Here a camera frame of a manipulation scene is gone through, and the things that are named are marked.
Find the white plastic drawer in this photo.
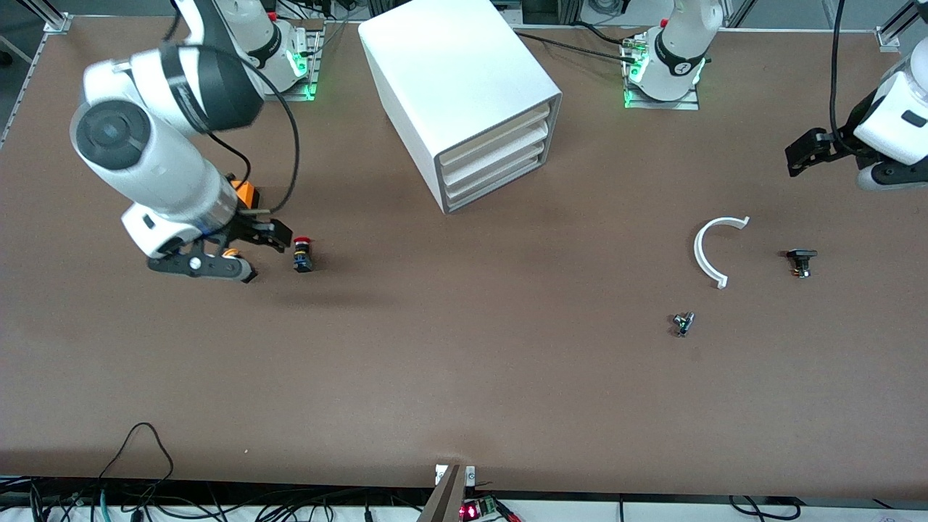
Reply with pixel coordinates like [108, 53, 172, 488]
[442, 147, 544, 206]
[437, 104, 555, 173]
[439, 129, 547, 188]

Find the white curved plastic arc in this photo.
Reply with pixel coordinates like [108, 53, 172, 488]
[694, 216, 750, 289]

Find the circuit board with red light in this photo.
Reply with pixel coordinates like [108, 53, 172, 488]
[459, 495, 502, 522]

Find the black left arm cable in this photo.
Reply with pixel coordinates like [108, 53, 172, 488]
[829, 0, 862, 157]

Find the aluminium frame profile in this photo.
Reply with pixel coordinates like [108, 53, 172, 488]
[14, 0, 75, 34]
[875, 0, 928, 51]

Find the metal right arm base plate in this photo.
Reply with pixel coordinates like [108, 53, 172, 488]
[262, 20, 322, 102]

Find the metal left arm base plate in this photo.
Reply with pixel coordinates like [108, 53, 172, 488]
[622, 29, 702, 112]

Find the thin black looped cable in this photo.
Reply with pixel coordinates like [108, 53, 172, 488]
[98, 423, 175, 483]

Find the white drawer cabinet grey frame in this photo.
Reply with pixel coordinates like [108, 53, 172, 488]
[358, 0, 563, 215]

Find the black cable to arm base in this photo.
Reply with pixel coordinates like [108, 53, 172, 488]
[511, 29, 640, 63]

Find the black cable bundle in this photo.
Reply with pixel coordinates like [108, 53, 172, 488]
[0, 475, 436, 522]

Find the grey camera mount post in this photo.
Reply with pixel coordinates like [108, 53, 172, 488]
[417, 464, 467, 522]

